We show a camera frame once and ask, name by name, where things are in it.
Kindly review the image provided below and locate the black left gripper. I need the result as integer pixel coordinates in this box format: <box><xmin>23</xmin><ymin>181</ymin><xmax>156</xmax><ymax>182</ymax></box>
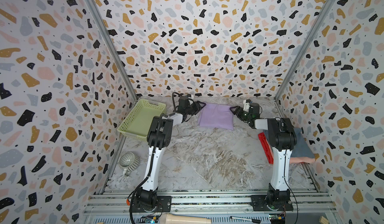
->
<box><xmin>183</xmin><ymin>101</ymin><xmax>205</xmax><ymax>117</ymax></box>

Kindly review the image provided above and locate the lilac t-shirt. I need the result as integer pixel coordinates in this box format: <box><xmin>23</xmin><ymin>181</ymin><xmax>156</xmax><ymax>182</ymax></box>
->
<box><xmin>198</xmin><ymin>103</ymin><xmax>234</xmax><ymax>131</ymax></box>

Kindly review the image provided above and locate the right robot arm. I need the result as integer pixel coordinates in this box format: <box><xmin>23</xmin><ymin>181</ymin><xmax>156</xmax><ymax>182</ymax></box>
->
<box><xmin>230</xmin><ymin>100</ymin><xmax>297</xmax><ymax>211</ymax></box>

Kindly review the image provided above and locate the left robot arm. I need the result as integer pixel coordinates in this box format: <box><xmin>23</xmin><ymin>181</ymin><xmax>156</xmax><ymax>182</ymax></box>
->
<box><xmin>131</xmin><ymin>93</ymin><xmax>207</xmax><ymax>210</ymax></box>

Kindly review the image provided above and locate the red folded t-shirt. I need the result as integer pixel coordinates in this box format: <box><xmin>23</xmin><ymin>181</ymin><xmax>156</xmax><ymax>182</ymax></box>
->
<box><xmin>258</xmin><ymin>133</ymin><xmax>274</xmax><ymax>165</ymax></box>

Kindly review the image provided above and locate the light green plastic basket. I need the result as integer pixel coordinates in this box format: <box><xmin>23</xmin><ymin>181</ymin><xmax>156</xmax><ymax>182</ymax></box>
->
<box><xmin>118</xmin><ymin>99</ymin><xmax>167</xmax><ymax>141</ymax></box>

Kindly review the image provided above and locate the pink folded t-shirt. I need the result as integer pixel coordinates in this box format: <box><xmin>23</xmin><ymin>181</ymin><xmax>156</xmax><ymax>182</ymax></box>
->
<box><xmin>290</xmin><ymin>157</ymin><xmax>316</xmax><ymax>164</ymax></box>

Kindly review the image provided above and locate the white desk fan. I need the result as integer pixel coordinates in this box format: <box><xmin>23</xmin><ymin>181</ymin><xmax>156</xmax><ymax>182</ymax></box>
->
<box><xmin>118</xmin><ymin>152</ymin><xmax>140</xmax><ymax>177</ymax></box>

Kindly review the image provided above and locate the beige cylinder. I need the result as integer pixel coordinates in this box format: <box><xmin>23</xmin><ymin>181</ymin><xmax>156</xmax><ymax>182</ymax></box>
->
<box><xmin>158</xmin><ymin>214</ymin><xmax>212</xmax><ymax>224</ymax></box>

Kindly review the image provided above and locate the small wooden block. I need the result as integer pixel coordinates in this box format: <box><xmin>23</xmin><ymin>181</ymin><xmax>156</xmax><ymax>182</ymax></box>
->
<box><xmin>319</xmin><ymin>216</ymin><xmax>330</xmax><ymax>224</ymax></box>

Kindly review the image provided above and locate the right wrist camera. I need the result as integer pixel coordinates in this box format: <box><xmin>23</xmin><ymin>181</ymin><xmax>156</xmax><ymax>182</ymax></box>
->
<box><xmin>243</xmin><ymin>99</ymin><xmax>252</xmax><ymax>112</ymax></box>

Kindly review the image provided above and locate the black corrugated cable conduit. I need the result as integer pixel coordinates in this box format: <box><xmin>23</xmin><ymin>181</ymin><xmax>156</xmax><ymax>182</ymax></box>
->
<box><xmin>127</xmin><ymin>91</ymin><xmax>187</xmax><ymax>224</ymax></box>

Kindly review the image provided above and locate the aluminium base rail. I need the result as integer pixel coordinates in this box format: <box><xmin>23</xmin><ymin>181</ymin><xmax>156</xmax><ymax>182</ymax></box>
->
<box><xmin>83</xmin><ymin>189</ymin><xmax>342</xmax><ymax>224</ymax></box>

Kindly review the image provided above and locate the aluminium corner post left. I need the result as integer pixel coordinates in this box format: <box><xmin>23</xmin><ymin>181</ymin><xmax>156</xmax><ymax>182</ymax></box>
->
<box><xmin>85</xmin><ymin>0</ymin><xmax>139</xmax><ymax>102</ymax></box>

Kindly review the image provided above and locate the aluminium corner post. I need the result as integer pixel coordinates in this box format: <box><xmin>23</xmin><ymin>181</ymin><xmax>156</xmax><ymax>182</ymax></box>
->
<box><xmin>274</xmin><ymin>0</ymin><xmax>336</xmax><ymax>102</ymax></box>
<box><xmin>85</xmin><ymin>0</ymin><xmax>139</xmax><ymax>102</ymax></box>

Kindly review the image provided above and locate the aluminium corner post right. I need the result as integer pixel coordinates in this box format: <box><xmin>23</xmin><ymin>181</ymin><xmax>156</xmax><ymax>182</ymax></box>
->
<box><xmin>274</xmin><ymin>0</ymin><xmax>336</xmax><ymax>102</ymax></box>

